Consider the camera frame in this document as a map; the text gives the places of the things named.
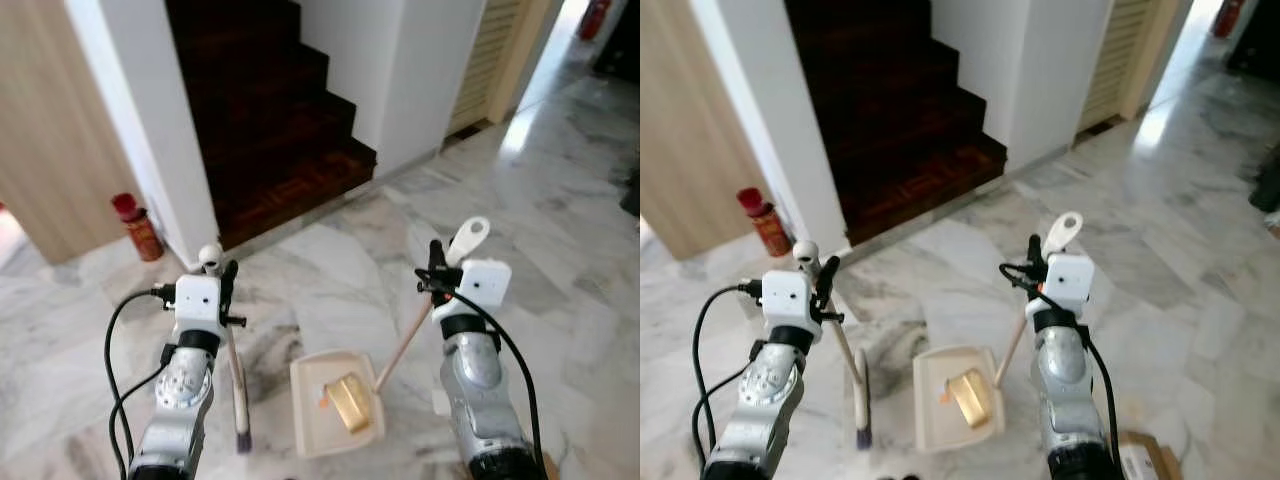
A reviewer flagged dark wooden staircase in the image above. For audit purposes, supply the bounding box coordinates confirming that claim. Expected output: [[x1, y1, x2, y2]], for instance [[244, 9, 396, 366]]
[[164, 0, 379, 252], [784, 0, 1009, 247]]

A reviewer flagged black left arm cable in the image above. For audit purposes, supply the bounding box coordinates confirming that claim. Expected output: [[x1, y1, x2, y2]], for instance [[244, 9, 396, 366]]
[[691, 282, 768, 473], [104, 287, 183, 480]]

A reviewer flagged light wooden door panel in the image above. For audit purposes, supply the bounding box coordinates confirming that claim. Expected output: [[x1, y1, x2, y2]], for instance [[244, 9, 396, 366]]
[[0, 0, 138, 267], [640, 0, 773, 262]]

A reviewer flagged gold foil packet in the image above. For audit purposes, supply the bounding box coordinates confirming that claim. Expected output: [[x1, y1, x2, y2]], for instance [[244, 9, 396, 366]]
[[946, 367, 994, 430], [329, 374, 374, 434]]

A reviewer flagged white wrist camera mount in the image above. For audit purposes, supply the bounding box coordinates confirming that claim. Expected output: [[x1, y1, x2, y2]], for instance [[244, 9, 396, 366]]
[[174, 274, 227, 337], [1039, 252, 1094, 314], [454, 257, 514, 320], [761, 269, 814, 347]]

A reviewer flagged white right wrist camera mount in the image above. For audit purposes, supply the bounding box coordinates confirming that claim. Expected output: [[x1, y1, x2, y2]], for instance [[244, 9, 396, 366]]
[[1039, 252, 1094, 314], [454, 257, 514, 320]]

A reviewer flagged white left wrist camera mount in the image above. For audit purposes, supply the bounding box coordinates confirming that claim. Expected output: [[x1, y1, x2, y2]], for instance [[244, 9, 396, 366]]
[[761, 269, 814, 347], [174, 274, 227, 337]]

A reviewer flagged light wooden louvered door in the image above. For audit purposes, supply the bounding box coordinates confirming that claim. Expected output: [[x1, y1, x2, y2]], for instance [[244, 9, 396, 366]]
[[1074, 0, 1193, 138], [444, 0, 562, 138]]

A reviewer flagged beige long-handled dustpan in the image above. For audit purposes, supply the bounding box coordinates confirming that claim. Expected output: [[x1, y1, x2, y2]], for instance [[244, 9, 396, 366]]
[[912, 211, 1085, 454], [289, 215, 492, 460]]

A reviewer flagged pink broom with purple bristles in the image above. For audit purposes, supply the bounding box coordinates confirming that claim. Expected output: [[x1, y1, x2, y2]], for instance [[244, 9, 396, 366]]
[[792, 239, 875, 449], [197, 242, 254, 454]]

